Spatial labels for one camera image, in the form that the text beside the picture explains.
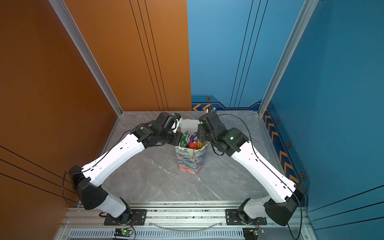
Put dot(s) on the red snack packet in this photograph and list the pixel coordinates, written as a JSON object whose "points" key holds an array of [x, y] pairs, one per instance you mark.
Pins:
{"points": [[194, 145]]}

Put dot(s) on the pink berries candy bag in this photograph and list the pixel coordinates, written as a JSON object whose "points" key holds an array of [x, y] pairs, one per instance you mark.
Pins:
{"points": [[192, 138]]}

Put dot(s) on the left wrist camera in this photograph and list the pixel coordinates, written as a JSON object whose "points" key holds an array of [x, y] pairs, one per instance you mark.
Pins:
{"points": [[169, 122]]}

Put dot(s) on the floral white paper bag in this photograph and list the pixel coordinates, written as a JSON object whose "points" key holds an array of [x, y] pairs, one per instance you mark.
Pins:
{"points": [[191, 160]]}

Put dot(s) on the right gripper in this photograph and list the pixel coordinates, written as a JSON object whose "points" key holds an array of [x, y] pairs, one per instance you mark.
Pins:
{"points": [[200, 131]]}

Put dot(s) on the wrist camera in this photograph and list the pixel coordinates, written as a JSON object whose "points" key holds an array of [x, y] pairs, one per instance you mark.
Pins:
{"points": [[210, 120], [169, 122]]}

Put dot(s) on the green yellow Fox's candy bag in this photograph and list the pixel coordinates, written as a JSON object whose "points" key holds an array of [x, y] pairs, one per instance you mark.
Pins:
{"points": [[184, 140]]}

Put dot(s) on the aluminium rail frame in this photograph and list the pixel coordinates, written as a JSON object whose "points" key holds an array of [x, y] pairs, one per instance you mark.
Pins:
{"points": [[180, 221]]}

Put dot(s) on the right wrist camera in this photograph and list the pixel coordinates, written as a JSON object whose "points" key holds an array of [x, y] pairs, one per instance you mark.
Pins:
{"points": [[210, 120]]}

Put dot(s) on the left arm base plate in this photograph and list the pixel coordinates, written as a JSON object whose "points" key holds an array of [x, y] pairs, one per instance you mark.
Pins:
{"points": [[135, 217]]}

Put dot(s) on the left circuit board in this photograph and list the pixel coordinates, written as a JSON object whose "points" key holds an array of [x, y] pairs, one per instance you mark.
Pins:
{"points": [[124, 233]]}

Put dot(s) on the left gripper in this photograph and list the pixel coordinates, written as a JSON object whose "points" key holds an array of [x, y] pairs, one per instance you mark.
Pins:
{"points": [[179, 135]]}

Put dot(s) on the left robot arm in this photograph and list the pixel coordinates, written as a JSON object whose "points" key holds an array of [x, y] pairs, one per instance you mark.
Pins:
{"points": [[87, 180]]}

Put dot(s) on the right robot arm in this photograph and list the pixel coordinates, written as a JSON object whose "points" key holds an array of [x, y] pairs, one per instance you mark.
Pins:
{"points": [[284, 195]]}

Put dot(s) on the circuit board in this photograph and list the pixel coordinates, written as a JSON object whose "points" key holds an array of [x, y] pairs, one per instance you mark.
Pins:
{"points": [[252, 234], [124, 233]]}

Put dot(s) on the small orange snack packet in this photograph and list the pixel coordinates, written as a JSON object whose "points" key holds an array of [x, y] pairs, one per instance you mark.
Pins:
{"points": [[200, 144]]}

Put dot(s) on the right circuit board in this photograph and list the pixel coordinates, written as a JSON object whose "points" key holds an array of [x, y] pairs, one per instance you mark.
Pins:
{"points": [[252, 234]]}

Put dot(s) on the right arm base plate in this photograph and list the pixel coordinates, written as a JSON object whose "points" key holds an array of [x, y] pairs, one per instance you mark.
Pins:
{"points": [[234, 217]]}

